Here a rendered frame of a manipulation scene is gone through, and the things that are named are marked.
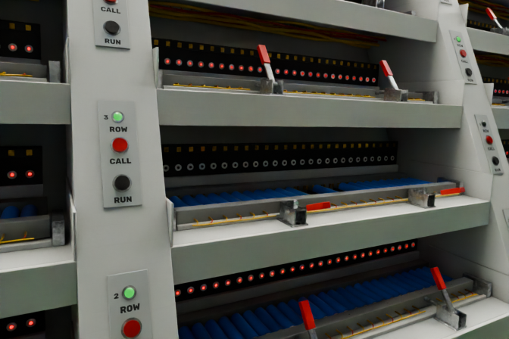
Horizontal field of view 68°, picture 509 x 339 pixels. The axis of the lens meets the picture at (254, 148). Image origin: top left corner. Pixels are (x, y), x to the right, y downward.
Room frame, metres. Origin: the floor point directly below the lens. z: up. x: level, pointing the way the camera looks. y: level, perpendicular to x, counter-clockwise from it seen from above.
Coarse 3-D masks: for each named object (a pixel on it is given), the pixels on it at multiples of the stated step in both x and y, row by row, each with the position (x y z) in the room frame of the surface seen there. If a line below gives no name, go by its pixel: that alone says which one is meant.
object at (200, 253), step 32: (480, 192) 0.73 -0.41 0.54; (256, 224) 0.52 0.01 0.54; (320, 224) 0.54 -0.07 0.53; (352, 224) 0.56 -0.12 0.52; (384, 224) 0.59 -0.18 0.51; (416, 224) 0.63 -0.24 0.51; (448, 224) 0.68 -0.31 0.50; (480, 224) 0.73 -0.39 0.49; (192, 256) 0.45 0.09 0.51; (224, 256) 0.47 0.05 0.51; (256, 256) 0.49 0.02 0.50; (288, 256) 0.52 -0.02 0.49; (320, 256) 0.55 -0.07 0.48
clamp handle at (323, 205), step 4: (292, 204) 0.52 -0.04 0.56; (296, 204) 0.52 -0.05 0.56; (312, 204) 0.48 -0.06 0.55; (316, 204) 0.48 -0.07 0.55; (320, 204) 0.47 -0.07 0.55; (324, 204) 0.47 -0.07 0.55; (328, 204) 0.47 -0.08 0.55; (292, 208) 0.53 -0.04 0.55; (296, 208) 0.52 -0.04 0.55; (300, 208) 0.51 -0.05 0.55; (304, 208) 0.50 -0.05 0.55; (308, 208) 0.49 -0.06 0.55; (312, 208) 0.48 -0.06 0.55; (316, 208) 0.48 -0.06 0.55; (320, 208) 0.47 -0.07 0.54; (324, 208) 0.47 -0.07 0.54
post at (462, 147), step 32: (416, 0) 0.75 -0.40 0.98; (448, 32) 0.74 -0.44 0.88; (416, 64) 0.79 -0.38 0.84; (448, 64) 0.73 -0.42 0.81; (480, 96) 0.76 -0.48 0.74; (416, 128) 0.83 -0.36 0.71; (448, 128) 0.76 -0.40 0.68; (416, 160) 0.84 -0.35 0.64; (448, 160) 0.78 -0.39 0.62; (480, 160) 0.73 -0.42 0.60; (480, 256) 0.77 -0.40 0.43
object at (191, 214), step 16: (336, 192) 0.62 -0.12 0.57; (352, 192) 0.63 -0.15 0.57; (368, 192) 0.64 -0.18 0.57; (384, 192) 0.66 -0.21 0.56; (400, 192) 0.68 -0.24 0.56; (432, 192) 0.72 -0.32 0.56; (176, 208) 0.49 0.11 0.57; (192, 208) 0.49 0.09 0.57; (208, 208) 0.50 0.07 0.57; (224, 208) 0.51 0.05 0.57; (240, 208) 0.52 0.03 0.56; (256, 208) 0.54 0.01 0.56; (272, 208) 0.55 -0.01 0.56; (336, 208) 0.59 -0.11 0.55; (176, 224) 0.48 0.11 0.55; (208, 224) 0.49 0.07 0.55
